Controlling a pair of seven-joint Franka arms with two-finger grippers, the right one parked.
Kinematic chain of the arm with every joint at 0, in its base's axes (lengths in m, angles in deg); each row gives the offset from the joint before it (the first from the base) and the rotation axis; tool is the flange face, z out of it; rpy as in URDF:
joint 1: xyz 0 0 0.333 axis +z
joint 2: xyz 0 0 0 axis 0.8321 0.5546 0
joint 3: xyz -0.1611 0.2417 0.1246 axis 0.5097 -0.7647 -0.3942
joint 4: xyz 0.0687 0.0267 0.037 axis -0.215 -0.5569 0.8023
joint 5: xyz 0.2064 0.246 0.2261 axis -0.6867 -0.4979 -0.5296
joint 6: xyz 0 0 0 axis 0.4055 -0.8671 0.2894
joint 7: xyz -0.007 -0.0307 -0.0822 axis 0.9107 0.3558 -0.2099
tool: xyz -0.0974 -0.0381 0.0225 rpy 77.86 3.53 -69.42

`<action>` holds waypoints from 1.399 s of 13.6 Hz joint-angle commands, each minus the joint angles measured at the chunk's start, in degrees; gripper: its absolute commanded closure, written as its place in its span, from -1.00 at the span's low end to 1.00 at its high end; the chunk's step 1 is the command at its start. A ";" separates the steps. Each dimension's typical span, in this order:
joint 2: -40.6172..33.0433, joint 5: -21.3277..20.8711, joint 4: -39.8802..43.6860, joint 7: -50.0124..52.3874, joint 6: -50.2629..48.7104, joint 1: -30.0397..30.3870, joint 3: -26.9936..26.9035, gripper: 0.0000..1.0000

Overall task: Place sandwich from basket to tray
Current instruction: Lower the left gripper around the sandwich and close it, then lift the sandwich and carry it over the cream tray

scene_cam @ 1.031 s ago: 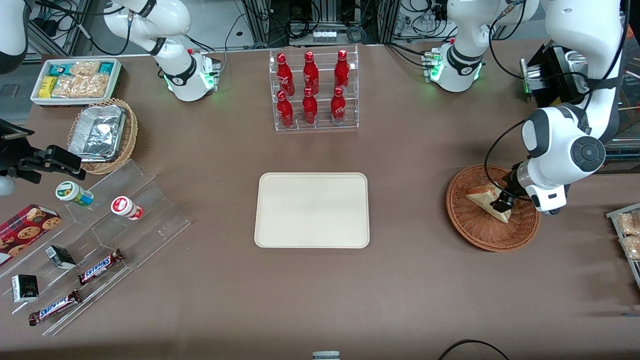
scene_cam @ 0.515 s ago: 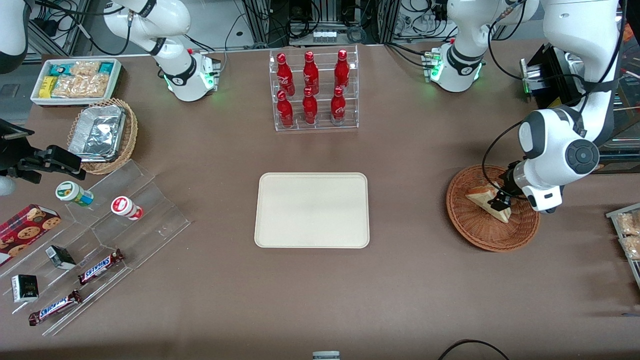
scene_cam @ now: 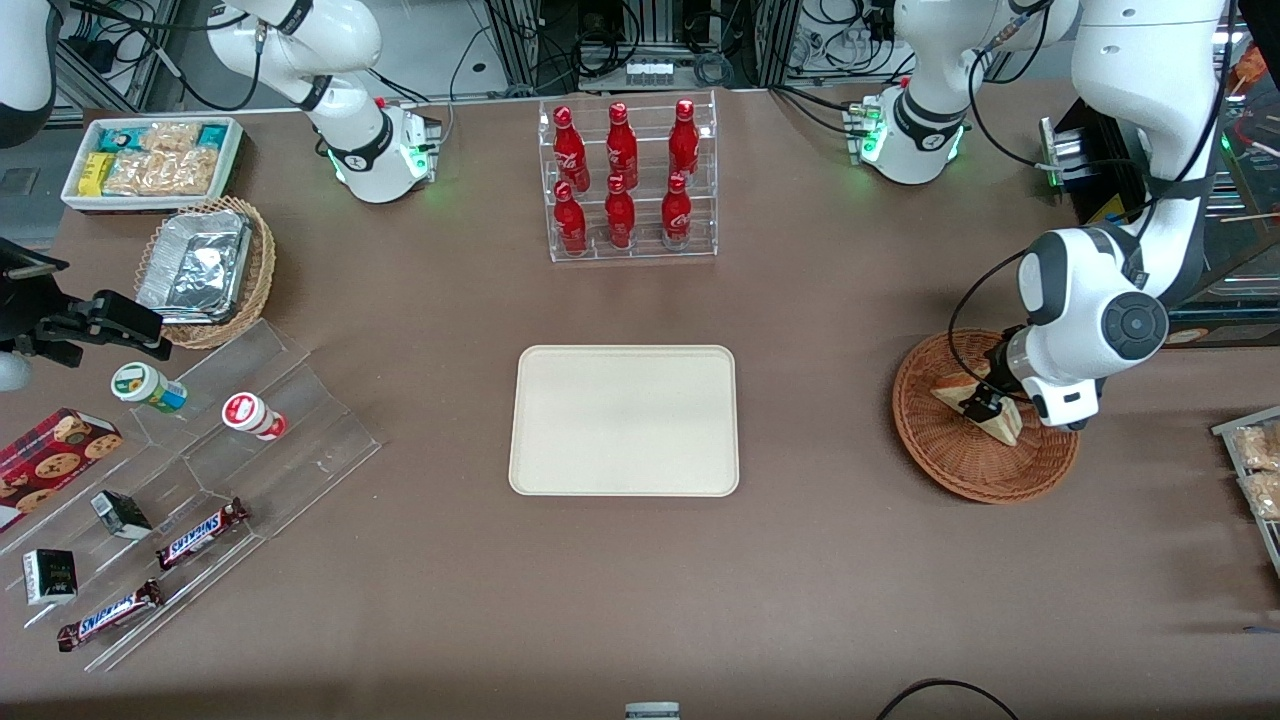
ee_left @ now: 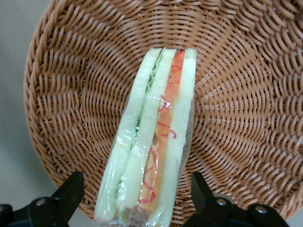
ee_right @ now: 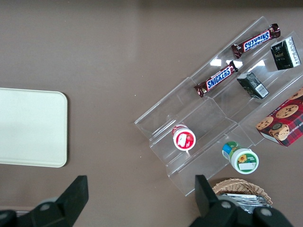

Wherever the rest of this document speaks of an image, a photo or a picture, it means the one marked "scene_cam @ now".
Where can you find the sandwich with lettuce and tomato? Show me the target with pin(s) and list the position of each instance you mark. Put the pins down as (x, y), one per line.
(1005, 425)

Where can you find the small black carton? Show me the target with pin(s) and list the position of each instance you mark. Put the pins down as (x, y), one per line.
(120, 514)
(50, 577)

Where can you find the cream plastic tray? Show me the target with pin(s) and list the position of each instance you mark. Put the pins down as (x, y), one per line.
(625, 420)

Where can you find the clear bag of snacks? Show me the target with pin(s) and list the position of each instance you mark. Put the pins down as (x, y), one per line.
(170, 137)
(165, 173)

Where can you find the light wicker basket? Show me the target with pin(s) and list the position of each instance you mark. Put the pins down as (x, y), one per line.
(262, 260)

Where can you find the clear bag of crackers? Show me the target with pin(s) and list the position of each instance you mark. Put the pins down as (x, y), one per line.
(1264, 493)
(1256, 446)

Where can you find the red cola bottle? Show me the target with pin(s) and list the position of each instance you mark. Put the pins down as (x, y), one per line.
(570, 220)
(676, 212)
(569, 150)
(619, 215)
(684, 140)
(621, 148)

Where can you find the white power strip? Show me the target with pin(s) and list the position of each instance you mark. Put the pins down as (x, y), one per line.
(650, 72)

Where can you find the clear acrylic bottle rack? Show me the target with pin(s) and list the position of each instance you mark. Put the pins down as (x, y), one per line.
(640, 250)

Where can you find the red tartan cookie box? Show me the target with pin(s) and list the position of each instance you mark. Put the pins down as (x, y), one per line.
(50, 460)

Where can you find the white plastic snack bin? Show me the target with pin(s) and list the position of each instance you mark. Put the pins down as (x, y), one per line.
(75, 195)

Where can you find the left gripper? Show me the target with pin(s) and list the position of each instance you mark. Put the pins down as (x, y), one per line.
(996, 383)

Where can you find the Snickers chocolate bar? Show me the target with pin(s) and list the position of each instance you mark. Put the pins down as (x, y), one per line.
(110, 615)
(200, 535)

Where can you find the small grey box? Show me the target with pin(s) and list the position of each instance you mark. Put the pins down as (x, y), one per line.
(652, 711)

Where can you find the black glass food warmer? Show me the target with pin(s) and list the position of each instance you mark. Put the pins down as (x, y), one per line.
(1235, 260)

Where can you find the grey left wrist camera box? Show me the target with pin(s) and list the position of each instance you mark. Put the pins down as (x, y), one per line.
(1065, 402)

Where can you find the teal snack packet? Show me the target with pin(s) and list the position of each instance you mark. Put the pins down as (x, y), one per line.
(120, 136)
(212, 134)

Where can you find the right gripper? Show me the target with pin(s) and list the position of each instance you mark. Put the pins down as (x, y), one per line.
(30, 312)

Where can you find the silver foil tray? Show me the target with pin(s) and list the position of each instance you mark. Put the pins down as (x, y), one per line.
(195, 265)

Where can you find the clear acrylic stepped shelf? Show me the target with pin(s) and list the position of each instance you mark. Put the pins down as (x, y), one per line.
(300, 440)

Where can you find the green lid yogurt cup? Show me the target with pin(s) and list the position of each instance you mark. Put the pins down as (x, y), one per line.
(145, 386)

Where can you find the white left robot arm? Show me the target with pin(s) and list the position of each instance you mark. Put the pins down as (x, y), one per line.
(1120, 60)

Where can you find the round brown wicker basket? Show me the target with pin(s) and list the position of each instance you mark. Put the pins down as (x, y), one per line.
(960, 460)

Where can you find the yellow snack packet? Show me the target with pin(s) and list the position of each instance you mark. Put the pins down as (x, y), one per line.
(95, 173)

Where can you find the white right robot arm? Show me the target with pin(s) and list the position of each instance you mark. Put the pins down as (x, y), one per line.
(350, 130)

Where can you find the red lid yogurt cup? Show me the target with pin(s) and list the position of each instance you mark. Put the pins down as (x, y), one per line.
(252, 415)

